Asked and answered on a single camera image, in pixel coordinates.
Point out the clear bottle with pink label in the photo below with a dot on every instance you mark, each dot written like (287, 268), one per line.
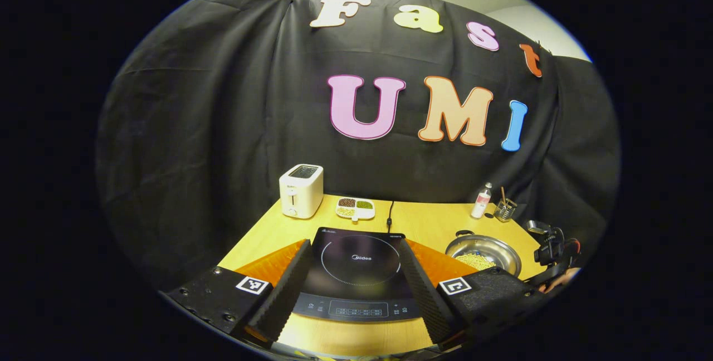
(480, 202)

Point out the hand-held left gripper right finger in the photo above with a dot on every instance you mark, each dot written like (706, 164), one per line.
(423, 294)

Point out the clear glass holder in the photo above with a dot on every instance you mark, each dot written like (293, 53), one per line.
(506, 211)

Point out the steel pot with beans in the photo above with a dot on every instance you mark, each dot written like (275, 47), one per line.
(490, 252)

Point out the white toaster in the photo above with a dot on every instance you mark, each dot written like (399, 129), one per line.
(301, 191)

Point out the black induction cooktop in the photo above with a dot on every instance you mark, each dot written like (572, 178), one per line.
(356, 266)

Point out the black backdrop cloth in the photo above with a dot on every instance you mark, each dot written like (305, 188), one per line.
(223, 127)

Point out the white divided bean dish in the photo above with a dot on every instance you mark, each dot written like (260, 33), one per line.
(355, 209)

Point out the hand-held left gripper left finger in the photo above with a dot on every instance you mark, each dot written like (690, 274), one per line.
(289, 294)

